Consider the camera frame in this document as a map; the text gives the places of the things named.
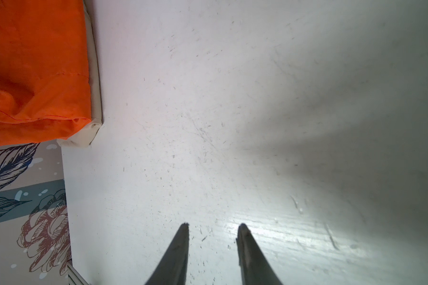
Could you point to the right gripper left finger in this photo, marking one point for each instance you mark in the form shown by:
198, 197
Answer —
172, 268

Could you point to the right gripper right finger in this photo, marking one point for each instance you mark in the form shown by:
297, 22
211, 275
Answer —
255, 269

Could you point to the beige shorts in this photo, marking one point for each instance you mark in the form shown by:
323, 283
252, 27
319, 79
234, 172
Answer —
86, 135

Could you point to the orange shorts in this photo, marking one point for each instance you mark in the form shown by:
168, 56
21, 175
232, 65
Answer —
44, 71

